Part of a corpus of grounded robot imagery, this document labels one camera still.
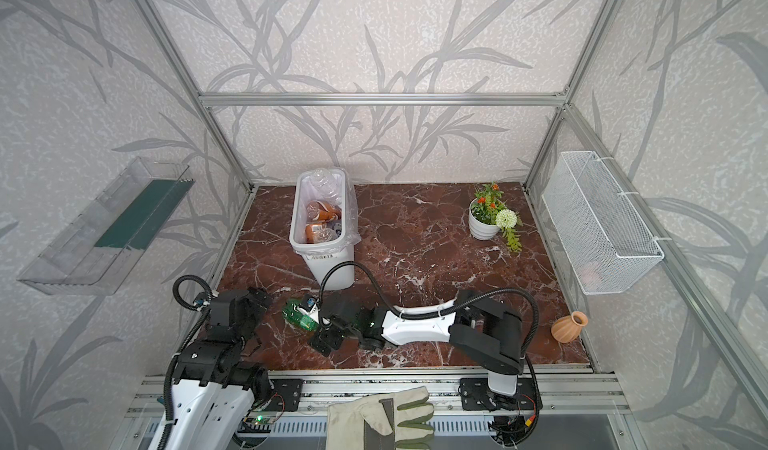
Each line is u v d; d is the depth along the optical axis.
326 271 0.68
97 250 0.64
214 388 0.50
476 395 0.74
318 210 0.85
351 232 0.82
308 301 0.67
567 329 0.75
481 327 0.52
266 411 0.72
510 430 0.73
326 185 0.83
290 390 0.74
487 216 0.99
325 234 0.78
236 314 0.58
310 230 0.82
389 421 0.69
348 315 0.61
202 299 0.66
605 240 0.62
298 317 0.84
